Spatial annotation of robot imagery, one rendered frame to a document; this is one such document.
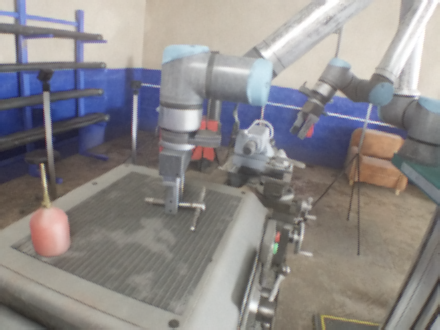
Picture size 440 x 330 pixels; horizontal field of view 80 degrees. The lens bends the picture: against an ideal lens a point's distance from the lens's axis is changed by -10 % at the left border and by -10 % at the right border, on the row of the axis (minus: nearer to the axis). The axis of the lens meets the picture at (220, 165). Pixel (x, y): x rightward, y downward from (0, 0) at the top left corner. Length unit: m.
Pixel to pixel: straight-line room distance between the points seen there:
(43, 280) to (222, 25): 5.53
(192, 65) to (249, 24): 5.14
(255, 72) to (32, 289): 0.52
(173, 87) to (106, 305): 0.39
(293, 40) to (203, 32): 5.24
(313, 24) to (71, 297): 0.68
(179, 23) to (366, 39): 3.45
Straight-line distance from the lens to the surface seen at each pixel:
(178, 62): 0.56
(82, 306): 0.48
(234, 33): 5.72
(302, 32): 0.69
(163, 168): 0.59
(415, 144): 1.40
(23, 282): 0.55
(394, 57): 1.24
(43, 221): 0.54
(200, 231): 0.62
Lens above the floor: 1.68
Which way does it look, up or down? 20 degrees down
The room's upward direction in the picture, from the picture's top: 7 degrees clockwise
